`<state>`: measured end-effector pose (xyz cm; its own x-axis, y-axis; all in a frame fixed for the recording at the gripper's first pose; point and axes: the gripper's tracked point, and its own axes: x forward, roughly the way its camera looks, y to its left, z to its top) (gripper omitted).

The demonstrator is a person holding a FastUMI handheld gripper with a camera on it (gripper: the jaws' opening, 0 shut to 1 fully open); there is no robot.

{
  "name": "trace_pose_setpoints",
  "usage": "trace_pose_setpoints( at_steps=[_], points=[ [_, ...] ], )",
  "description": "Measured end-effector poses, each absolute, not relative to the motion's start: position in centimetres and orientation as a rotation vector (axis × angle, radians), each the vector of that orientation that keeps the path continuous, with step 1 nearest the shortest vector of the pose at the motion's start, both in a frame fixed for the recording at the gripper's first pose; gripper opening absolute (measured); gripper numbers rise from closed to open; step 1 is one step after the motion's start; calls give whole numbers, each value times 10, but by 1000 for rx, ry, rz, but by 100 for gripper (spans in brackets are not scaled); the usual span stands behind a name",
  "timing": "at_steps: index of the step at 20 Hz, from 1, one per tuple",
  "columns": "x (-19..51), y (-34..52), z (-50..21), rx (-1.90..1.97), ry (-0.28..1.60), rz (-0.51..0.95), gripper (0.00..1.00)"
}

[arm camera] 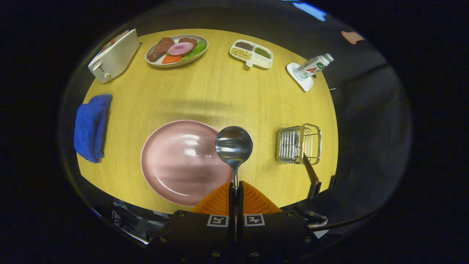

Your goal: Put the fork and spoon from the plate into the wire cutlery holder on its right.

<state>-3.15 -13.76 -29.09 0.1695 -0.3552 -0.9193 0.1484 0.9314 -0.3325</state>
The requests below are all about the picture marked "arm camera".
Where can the white drink bottle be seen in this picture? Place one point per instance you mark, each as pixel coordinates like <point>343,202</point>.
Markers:
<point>311,68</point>

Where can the pink ham slice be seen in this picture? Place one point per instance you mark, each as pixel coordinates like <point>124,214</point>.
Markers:
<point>180,48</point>

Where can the green lettuce leaf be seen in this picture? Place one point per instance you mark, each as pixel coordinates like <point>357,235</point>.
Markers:
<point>199,49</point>

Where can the white oval food plate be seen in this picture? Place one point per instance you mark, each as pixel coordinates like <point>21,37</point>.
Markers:
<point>154,62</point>

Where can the large brown meat piece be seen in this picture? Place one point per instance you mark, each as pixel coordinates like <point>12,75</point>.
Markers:
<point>160,48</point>

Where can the pile of dark beans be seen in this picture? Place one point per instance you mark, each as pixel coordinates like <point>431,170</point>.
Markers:
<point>244,45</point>

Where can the white divided snack tray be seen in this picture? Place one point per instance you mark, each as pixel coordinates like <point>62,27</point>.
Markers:
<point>262,63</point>

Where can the crumpled grey plastic bag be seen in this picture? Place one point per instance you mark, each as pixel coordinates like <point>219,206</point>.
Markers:
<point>317,217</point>

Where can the white toaster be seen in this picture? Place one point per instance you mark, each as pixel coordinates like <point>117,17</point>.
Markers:
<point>117,58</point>

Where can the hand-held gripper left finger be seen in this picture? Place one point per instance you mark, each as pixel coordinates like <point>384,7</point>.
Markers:
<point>231,205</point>

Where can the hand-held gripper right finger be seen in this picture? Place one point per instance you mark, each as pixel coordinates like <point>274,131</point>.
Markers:
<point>241,205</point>

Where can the pile of green beans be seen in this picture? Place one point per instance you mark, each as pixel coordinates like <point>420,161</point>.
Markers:
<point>262,52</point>

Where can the pile of yellow soybeans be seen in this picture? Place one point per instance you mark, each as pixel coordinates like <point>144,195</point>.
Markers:
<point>240,53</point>

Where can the silver metal spoon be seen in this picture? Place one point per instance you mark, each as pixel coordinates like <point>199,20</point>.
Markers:
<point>233,145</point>

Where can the white square coaster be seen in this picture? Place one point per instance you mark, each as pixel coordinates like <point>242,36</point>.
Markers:
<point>305,84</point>

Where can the blue cloth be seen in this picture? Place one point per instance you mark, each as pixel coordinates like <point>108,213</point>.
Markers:
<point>89,124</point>

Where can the pink round plate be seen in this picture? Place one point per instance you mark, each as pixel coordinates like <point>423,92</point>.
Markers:
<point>179,165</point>

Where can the small brown meat piece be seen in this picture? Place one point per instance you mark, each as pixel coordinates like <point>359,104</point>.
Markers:
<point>187,40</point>

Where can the black table clamp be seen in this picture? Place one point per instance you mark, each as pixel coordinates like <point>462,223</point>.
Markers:
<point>314,190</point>
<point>332,182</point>

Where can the brown toast slice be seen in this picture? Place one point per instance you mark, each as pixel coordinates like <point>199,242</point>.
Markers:
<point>115,37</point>

